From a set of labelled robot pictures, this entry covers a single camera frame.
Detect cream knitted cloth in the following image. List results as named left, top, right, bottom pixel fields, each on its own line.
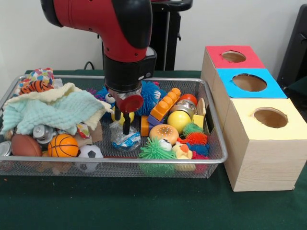
left=3, top=82, right=112, bottom=131

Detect small soccer ball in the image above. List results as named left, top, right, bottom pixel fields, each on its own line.
left=77, top=144, right=104, bottom=173

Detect yellow ball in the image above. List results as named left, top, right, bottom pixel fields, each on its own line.
left=167, top=110, right=192, bottom=134

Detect blue spiky ball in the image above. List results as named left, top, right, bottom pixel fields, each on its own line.
left=136, top=80, right=161, bottom=117

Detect shallow mesh bin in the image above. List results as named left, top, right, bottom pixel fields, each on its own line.
left=0, top=74, right=228, bottom=179

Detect clear plastic bottle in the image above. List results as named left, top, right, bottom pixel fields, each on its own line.
left=109, top=121, right=142, bottom=151

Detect orange and purple toy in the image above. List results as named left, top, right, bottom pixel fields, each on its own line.
left=141, top=88, right=182, bottom=137

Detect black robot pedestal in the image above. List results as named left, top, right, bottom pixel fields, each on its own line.
left=148, top=0, right=194, bottom=71

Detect light blue knitted cloth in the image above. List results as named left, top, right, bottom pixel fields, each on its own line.
left=0, top=91, right=106, bottom=135

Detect small orange basketball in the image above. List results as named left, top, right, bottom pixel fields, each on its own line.
left=47, top=134, right=79, bottom=158

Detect dark green side tablecloth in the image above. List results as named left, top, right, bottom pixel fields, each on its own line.
left=283, top=76, right=307, bottom=101

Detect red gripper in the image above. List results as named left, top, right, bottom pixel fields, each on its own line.
left=114, top=92, right=144, bottom=136

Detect toy hamburger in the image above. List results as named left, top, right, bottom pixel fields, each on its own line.
left=149, top=124, right=179, bottom=144

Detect green spiky ball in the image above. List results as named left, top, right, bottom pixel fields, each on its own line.
left=138, top=137, right=177, bottom=177

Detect wooden box with three holes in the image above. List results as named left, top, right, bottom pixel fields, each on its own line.
left=201, top=45, right=307, bottom=192

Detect orange tiger plush toy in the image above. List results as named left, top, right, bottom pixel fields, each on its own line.
left=19, top=80, right=55, bottom=95

